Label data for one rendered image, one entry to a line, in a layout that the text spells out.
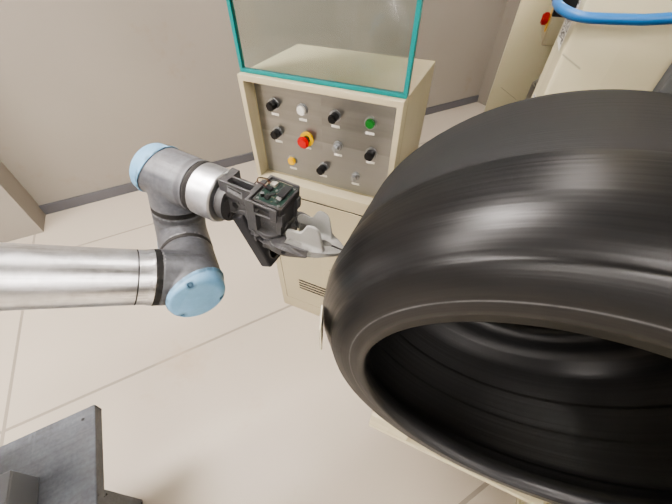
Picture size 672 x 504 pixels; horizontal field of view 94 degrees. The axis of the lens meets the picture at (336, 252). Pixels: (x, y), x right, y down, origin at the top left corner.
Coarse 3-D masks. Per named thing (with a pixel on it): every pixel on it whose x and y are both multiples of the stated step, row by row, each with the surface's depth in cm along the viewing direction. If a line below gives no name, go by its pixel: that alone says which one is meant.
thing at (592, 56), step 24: (600, 0) 40; (624, 0) 39; (648, 0) 38; (576, 24) 42; (552, 48) 54; (576, 48) 44; (600, 48) 43; (624, 48) 42; (648, 48) 41; (552, 72) 47; (576, 72) 45; (600, 72) 44; (624, 72) 43; (648, 72) 42
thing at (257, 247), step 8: (232, 216) 52; (240, 216) 51; (240, 224) 52; (248, 232) 53; (248, 240) 54; (256, 248) 55; (264, 248) 55; (256, 256) 57; (264, 256) 56; (272, 256) 57; (264, 264) 57; (272, 264) 57
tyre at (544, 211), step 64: (512, 128) 32; (576, 128) 28; (640, 128) 26; (384, 192) 41; (448, 192) 28; (512, 192) 25; (576, 192) 23; (640, 192) 21; (384, 256) 32; (448, 256) 27; (512, 256) 24; (576, 256) 22; (640, 256) 20; (384, 320) 34; (448, 320) 29; (512, 320) 26; (576, 320) 23; (640, 320) 21; (384, 384) 62; (448, 384) 68; (512, 384) 68; (576, 384) 63; (640, 384) 56; (448, 448) 54; (512, 448) 59; (576, 448) 55; (640, 448) 50
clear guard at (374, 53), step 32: (256, 0) 86; (288, 0) 82; (320, 0) 79; (352, 0) 77; (384, 0) 74; (416, 0) 71; (256, 32) 92; (288, 32) 88; (320, 32) 84; (352, 32) 81; (384, 32) 78; (416, 32) 75; (256, 64) 98; (288, 64) 94; (320, 64) 90; (352, 64) 86; (384, 64) 83
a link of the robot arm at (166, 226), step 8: (152, 216) 57; (160, 216) 55; (168, 216) 55; (176, 216) 55; (184, 216) 56; (192, 216) 57; (200, 216) 59; (160, 224) 56; (168, 224) 56; (176, 224) 56; (184, 224) 57; (192, 224) 58; (200, 224) 59; (160, 232) 57; (168, 232) 55; (176, 232) 55; (184, 232) 55; (192, 232) 56; (200, 232) 57; (160, 240) 56
